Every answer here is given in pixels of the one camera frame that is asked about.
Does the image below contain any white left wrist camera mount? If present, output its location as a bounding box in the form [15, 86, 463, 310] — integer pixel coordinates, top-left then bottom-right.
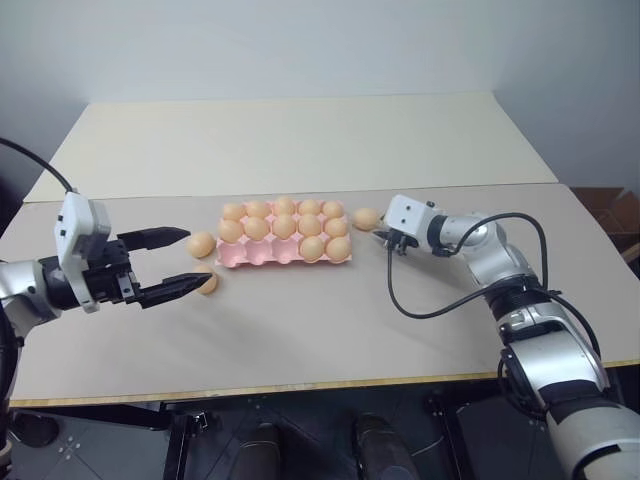
[54, 192, 113, 314]

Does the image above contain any pink egg tray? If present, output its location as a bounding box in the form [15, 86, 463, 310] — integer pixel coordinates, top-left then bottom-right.
[214, 197, 356, 269]

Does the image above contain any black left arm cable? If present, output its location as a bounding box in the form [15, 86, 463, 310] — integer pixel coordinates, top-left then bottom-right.
[0, 137, 77, 194]

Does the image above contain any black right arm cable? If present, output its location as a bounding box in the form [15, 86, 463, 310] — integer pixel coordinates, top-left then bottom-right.
[386, 212, 547, 320]

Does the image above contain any dark rounded shape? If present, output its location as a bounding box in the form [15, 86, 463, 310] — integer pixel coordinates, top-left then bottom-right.
[234, 421, 282, 480]
[352, 412, 419, 480]

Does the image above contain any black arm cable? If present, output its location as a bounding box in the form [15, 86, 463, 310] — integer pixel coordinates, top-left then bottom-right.
[386, 212, 547, 320]
[0, 137, 77, 194]

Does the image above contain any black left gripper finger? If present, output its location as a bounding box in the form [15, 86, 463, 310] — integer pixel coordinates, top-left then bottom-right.
[117, 225, 193, 252]
[134, 271, 218, 309]

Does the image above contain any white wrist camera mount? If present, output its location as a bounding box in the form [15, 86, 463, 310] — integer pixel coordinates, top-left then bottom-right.
[383, 194, 440, 249]
[54, 192, 113, 314]

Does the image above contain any brown cardboard box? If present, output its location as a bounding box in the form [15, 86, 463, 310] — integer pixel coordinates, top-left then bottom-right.
[569, 186, 640, 275]

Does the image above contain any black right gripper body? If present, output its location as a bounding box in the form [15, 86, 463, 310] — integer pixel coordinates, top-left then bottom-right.
[383, 227, 419, 257]

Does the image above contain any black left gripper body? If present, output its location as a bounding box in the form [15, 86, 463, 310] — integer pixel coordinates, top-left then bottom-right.
[81, 238, 147, 307]

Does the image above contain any grey metal base plate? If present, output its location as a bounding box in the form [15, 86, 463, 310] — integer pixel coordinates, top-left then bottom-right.
[8, 413, 174, 480]

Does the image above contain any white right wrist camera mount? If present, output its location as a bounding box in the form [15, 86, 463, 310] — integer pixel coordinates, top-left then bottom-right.
[383, 194, 440, 249]

